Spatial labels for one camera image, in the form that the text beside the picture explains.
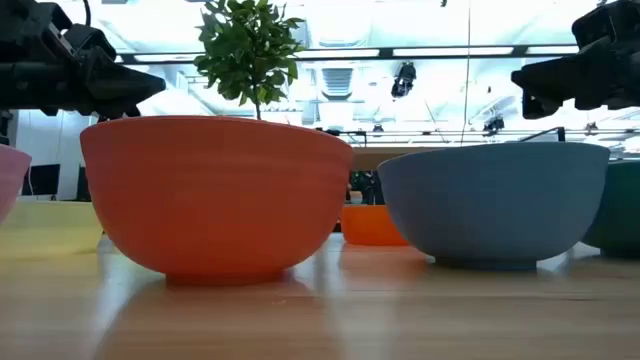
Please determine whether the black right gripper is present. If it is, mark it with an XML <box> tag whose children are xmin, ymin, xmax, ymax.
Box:
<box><xmin>510</xmin><ymin>35</ymin><xmax>640</xmax><ymax>120</ymax></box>

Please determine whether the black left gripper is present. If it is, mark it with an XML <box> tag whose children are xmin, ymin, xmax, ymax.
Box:
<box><xmin>0</xmin><ymin>47</ymin><xmax>167</xmax><ymax>122</ymax></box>

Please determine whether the large grey-blue bowl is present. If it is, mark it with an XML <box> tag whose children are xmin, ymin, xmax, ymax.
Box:
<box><xmin>377</xmin><ymin>141</ymin><xmax>611</xmax><ymax>271</ymax></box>

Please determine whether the large dark green bowl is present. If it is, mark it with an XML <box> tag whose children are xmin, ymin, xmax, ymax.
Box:
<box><xmin>582</xmin><ymin>159</ymin><xmax>640</xmax><ymax>259</ymax></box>

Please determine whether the large pink bowl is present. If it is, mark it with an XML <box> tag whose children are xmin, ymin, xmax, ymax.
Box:
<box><xmin>0</xmin><ymin>143</ymin><xmax>33</xmax><ymax>225</ymax></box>

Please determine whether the small orange bowl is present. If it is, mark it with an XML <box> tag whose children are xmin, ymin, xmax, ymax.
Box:
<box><xmin>340</xmin><ymin>203</ymin><xmax>410</xmax><ymax>247</ymax></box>

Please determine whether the black computer monitor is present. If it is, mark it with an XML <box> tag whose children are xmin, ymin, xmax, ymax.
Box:
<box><xmin>22</xmin><ymin>163</ymin><xmax>61</xmax><ymax>197</ymax></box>
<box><xmin>75</xmin><ymin>165</ymin><xmax>94</xmax><ymax>202</ymax></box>

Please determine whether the small green potted tree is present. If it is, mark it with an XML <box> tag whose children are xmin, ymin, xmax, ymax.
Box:
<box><xmin>193</xmin><ymin>0</ymin><xmax>306</xmax><ymax>121</ymax></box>

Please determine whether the large red bowl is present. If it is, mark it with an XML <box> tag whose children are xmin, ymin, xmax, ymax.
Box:
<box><xmin>79</xmin><ymin>114</ymin><xmax>355</xmax><ymax>286</ymax></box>

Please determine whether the white ceiling air vent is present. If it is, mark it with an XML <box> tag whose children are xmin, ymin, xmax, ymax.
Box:
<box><xmin>319</xmin><ymin>67</ymin><xmax>354</xmax><ymax>101</ymax></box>

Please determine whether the small black ceiling camera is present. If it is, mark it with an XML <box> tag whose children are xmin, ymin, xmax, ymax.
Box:
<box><xmin>482</xmin><ymin>114</ymin><xmax>506</xmax><ymax>137</ymax></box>

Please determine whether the black ceiling light rail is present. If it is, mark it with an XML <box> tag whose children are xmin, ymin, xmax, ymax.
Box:
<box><xmin>115</xmin><ymin>44</ymin><xmax>581</xmax><ymax>65</ymax></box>

